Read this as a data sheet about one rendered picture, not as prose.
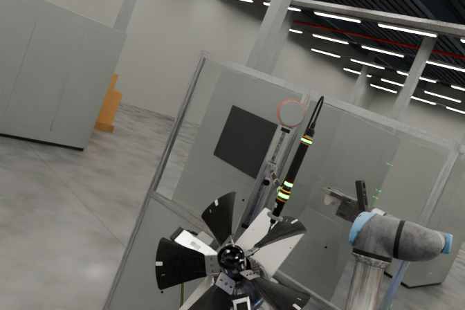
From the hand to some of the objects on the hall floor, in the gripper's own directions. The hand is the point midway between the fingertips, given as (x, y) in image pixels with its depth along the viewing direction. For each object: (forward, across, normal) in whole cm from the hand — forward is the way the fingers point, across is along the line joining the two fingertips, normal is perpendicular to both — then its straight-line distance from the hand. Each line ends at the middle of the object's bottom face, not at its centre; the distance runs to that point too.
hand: (326, 187), depth 178 cm
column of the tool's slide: (+57, +58, -167) cm, 185 cm away
